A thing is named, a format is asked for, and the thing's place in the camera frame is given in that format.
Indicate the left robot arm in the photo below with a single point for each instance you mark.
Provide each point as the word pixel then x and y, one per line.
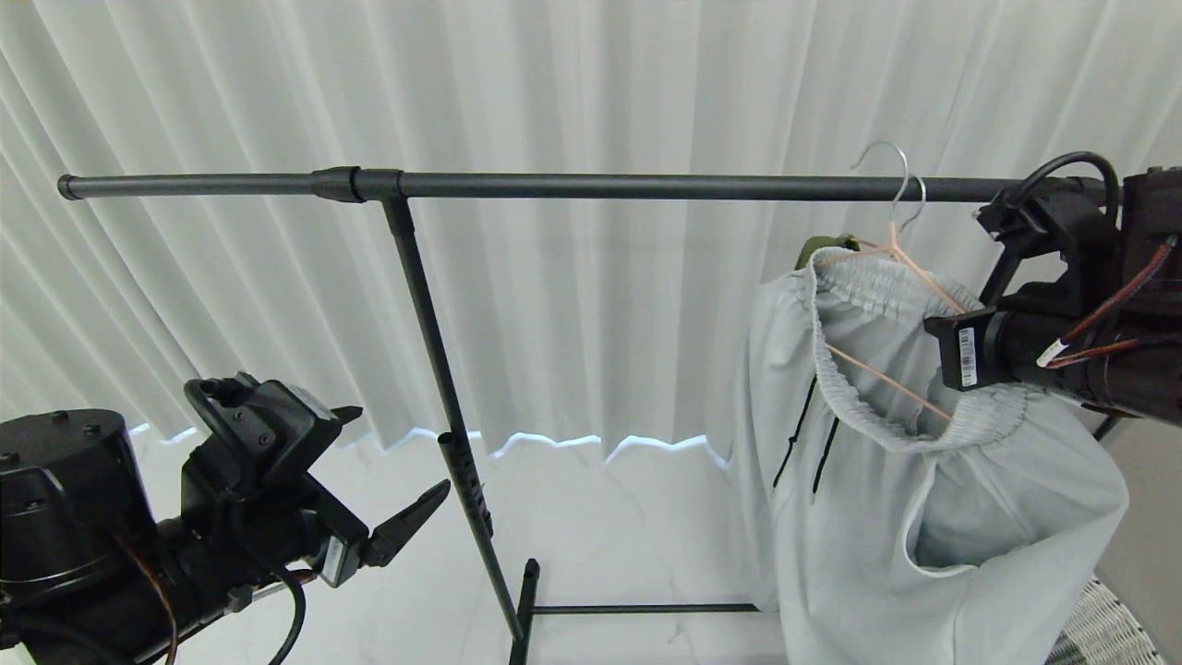
pixel 65 517

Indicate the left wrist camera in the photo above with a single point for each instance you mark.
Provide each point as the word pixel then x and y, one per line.
pixel 259 434

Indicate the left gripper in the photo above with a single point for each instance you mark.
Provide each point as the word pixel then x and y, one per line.
pixel 277 545

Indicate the black clothes rack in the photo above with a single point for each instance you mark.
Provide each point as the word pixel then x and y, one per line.
pixel 434 351

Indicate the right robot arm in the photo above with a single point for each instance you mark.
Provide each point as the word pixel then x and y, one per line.
pixel 1150 305

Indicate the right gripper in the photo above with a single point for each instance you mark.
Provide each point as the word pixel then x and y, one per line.
pixel 988 346

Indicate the white curtain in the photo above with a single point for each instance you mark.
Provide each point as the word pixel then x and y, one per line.
pixel 600 305

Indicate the green long-sleeved shirt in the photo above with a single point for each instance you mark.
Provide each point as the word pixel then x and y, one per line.
pixel 822 249

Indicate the white laundry basket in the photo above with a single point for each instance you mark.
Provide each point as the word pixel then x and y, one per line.
pixel 1103 633

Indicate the pale grey shorts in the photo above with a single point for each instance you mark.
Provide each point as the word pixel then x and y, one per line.
pixel 886 554

